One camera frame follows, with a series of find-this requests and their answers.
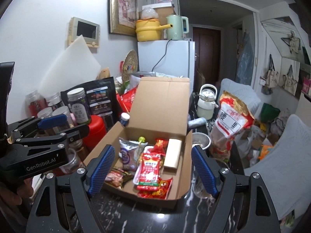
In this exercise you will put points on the brown green cereal packet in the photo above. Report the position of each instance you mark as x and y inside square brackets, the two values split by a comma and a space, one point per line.
[117, 178]

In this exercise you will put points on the small red snack packet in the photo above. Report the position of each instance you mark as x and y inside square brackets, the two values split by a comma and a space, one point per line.
[160, 146]

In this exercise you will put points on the brown cardboard box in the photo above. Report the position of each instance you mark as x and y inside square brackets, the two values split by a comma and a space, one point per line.
[159, 110]

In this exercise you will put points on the gold framed picture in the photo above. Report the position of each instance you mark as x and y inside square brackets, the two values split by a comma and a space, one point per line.
[123, 15]

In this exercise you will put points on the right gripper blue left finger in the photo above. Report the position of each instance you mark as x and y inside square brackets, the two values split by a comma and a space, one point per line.
[97, 170]

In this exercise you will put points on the yellow pot with handle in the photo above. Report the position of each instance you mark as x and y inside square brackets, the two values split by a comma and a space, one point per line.
[149, 29]

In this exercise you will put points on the green lollipop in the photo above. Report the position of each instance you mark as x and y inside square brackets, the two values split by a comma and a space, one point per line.
[142, 140]

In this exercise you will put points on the dark brown door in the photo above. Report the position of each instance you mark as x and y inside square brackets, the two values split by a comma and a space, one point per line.
[207, 55]

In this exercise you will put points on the white cream water jug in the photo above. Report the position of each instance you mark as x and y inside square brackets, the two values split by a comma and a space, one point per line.
[207, 101]

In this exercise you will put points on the clear jar brown contents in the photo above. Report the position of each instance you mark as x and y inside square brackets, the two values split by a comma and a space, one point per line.
[46, 113]

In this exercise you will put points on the clear glass mug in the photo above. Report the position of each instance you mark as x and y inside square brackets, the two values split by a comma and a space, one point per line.
[198, 188]

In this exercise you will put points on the red white green snack packet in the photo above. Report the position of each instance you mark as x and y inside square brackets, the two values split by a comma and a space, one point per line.
[150, 170]

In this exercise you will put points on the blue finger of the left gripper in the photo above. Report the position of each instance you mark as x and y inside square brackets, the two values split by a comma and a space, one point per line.
[50, 122]
[73, 134]

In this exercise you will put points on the light grey sofa chair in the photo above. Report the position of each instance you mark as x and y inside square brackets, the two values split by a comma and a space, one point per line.
[286, 169]

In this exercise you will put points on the red bag behind box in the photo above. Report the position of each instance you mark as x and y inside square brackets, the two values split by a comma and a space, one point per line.
[125, 101]

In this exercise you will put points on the person's left hand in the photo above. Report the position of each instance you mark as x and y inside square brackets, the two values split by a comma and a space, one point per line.
[15, 198]

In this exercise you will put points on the red plastic canister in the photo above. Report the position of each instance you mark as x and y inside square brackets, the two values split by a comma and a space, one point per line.
[96, 133]

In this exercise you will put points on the dark jar green label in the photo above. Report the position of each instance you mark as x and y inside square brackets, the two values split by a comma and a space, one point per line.
[79, 106]

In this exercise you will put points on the clear jar dark label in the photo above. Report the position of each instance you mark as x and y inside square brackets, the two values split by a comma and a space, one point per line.
[67, 121]

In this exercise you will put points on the light green electric kettle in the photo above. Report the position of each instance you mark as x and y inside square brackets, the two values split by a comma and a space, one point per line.
[180, 26]

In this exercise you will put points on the grey lying bottle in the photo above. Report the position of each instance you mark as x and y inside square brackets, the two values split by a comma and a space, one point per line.
[195, 123]

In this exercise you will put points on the beige wall intercom panel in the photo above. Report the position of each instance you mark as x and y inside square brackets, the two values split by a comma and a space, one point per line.
[89, 30]

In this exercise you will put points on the silver purple snack bag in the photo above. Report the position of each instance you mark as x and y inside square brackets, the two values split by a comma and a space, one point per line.
[130, 152]

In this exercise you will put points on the white rectangular snack box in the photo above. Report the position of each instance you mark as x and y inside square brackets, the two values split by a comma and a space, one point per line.
[173, 153]

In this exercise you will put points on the woven round fan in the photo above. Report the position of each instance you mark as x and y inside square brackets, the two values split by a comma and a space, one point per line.
[129, 65]

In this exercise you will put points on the small white blue bottle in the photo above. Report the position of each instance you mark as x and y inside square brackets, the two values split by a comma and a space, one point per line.
[124, 118]

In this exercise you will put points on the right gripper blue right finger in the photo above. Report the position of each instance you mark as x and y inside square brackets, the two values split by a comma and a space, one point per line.
[207, 169]

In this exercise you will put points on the white refrigerator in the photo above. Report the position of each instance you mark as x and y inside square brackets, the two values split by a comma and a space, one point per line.
[175, 58]

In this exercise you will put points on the large red cashew bag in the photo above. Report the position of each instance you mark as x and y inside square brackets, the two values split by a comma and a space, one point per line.
[233, 117]

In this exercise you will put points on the black standing pouch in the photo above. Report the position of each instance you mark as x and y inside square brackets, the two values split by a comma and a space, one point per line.
[101, 99]

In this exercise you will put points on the red yellow snack packet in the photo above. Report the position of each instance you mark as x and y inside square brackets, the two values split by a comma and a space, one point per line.
[157, 192]

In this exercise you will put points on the stainless steel bowl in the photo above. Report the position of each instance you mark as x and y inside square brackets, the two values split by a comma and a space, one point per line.
[201, 139]

